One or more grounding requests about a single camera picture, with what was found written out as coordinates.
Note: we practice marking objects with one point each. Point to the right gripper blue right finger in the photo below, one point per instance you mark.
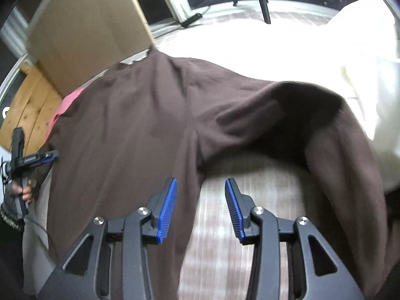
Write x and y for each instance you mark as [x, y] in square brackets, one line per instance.
[315, 271]

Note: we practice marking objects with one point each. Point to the light wood board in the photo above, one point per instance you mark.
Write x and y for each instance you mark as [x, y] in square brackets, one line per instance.
[74, 40]

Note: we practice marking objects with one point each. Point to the person left hand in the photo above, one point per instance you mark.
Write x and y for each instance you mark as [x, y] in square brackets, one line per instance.
[17, 198]

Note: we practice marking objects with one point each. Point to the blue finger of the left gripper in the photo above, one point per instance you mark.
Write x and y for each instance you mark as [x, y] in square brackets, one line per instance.
[50, 156]

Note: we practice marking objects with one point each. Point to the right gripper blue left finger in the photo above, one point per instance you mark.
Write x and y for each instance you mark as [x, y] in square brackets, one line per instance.
[87, 269]

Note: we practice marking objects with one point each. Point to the brown fleece garment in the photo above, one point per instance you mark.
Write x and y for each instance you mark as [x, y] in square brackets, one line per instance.
[162, 117]

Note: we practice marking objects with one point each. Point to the folded pink shirt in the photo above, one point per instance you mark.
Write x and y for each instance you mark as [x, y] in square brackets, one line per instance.
[65, 104]

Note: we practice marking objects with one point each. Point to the cream white garment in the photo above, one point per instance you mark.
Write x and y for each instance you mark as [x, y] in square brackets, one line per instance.
[365, 34]

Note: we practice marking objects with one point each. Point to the knotty pine wood panel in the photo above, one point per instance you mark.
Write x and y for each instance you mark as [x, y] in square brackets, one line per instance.
[34, 104]

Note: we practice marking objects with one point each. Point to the black inline cable switch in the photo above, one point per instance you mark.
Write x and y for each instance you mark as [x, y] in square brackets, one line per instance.
[192, 19]

